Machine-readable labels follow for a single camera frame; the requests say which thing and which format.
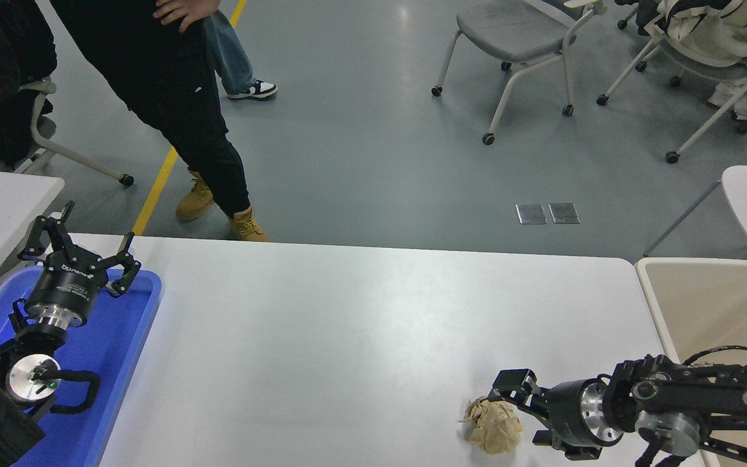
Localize tan paper ball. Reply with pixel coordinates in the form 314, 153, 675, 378
458, 396, 523, 455

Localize cream jacket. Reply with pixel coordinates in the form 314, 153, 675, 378
656, 0, 747, 69

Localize large pale plastic bin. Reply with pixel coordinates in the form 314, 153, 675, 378
634, 257, 747, 467

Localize silver floor plate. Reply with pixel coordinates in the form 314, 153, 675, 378
515, 202, 548, 225
547, 202, 580, 224

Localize person's left hand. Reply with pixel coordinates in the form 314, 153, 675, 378
153, 0, 220, 33

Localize white chair with castors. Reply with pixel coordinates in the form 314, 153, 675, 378
14, 77, 136, 187

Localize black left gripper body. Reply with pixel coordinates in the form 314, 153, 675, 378
25, 252, 110, 320

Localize blue plastic tray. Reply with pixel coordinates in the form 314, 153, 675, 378
0, 266, 163, 467

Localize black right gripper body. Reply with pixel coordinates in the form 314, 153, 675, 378
544, 379, 599, 449

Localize grey seat wheeled chair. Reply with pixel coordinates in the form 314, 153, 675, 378
431, 0, 608, 145

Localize person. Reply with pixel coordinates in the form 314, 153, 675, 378
49, 0, 270, 243
204, 10, 278, 101

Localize white frame wheeled chair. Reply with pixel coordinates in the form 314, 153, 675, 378
597, 0, 747, 164

